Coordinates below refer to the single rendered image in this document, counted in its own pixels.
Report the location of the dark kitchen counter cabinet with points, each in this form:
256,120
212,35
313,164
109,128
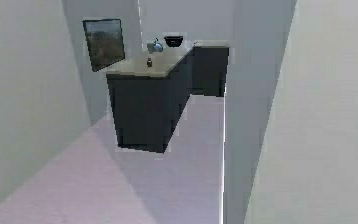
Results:
147,106

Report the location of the small dark shaker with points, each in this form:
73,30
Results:
149,62

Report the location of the blue grey kettle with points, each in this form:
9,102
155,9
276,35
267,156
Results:
155,46

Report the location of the black bowl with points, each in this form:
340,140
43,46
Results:
173,41

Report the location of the framed dark landscape picture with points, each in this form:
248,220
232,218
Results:
104,43

